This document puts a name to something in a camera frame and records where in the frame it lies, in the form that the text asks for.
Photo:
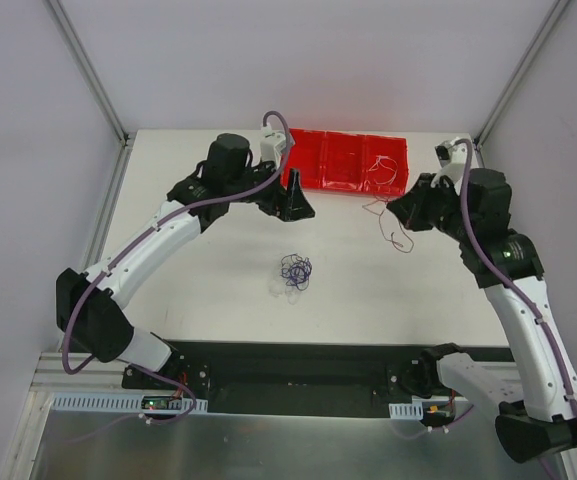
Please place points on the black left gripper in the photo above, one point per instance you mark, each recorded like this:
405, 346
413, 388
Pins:
278, 201

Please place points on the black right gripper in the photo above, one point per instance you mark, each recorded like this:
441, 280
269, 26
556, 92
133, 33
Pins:
419, 207

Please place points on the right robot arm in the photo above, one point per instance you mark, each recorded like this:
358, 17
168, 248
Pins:
539, 416

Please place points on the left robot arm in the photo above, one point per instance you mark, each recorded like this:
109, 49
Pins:
90, 305

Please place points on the red three-compartment bin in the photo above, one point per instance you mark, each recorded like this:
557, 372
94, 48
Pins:
350, 163

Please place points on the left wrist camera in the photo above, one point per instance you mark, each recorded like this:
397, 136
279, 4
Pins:
273, 144

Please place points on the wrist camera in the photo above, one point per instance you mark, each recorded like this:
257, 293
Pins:
273, 144
452, 156

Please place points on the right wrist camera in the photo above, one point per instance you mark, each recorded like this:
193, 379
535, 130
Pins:
452, 156

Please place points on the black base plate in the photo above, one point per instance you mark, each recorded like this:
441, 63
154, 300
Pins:
348, 381

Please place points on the right aluminium frame post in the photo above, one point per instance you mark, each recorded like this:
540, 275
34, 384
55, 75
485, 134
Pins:
546, 28

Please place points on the aluminium frame post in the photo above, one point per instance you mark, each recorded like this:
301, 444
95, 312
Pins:
87, 70
546, 28

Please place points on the right white cable duct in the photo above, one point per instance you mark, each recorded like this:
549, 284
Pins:
406, 411

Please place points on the white cable duct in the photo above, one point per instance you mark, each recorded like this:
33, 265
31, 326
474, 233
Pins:
127, 404
406, 411

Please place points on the left white cable duct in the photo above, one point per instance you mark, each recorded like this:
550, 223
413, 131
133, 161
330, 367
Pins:
127, 404

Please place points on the left aluminium frame post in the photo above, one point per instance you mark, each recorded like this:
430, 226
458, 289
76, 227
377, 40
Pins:
87, 70

